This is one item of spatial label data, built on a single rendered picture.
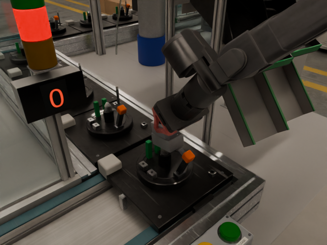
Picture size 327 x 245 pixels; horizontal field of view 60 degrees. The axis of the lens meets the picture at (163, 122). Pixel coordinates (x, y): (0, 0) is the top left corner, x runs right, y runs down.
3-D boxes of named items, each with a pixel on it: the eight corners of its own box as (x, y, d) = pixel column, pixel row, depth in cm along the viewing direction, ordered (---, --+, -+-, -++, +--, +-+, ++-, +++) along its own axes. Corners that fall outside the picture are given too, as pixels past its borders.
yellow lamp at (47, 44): (62, 65, 51) (56, 38, 49) (34, 72, 49) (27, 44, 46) (51, 57, 54) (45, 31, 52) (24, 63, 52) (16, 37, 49)
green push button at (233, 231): (243, 236, 57) (245, 230, 56) (230, 248, 55) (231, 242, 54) (227, 223, 59) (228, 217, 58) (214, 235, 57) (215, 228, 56)
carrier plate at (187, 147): (232, 179, 70) (233, 172, 69) (158, 235, 57) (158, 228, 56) (168, 135, 86) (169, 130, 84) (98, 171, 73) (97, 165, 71)
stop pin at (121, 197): (127, 208, 66) (126, 196, 64) (123, 211, 65) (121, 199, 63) (124, 204, 67) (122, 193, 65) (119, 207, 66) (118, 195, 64)
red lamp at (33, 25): (56, 37, 48) (50, 7, 46) (27, 43, 46) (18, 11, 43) (45, 31, 52) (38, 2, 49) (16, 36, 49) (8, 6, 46)
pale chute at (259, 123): (277, 132, 81) (289, 129, 77) (243, 148, 75) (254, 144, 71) (239, 44, 84) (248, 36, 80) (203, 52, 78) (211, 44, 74)
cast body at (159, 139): (184, 145, 64) (181, 117, 61) (170, 153, 62) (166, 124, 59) (161, 134, 70) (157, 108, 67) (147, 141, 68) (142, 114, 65)
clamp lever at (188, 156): (185, 173, 66) (195, 155, 60) (179, 177, 65) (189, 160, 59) (175, 161, 67) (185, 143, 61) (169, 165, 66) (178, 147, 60)
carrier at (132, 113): (165, 133, 87) (165, 97, 80) (95, 168, 74) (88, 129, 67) (121, 103, 102) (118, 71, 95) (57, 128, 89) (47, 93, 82)
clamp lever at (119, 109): (123, 126, 82) (127, 109, 76) (117, 128, 81) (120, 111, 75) (116, 117, 83) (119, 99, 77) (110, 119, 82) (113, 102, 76)
